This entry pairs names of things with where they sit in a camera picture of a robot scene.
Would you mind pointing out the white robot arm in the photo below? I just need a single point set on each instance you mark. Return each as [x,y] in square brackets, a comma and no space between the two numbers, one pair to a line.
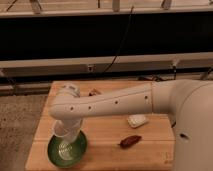
[189,101]

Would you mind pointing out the brown rectangular bar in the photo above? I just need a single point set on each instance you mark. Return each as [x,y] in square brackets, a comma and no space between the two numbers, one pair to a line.
[94,92]

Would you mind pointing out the white rectangular sponge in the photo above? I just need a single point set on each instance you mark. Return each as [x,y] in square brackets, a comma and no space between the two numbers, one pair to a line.
[137,120]

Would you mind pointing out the dark brown chili pepper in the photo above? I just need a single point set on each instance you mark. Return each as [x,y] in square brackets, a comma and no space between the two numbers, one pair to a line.
[129,141]

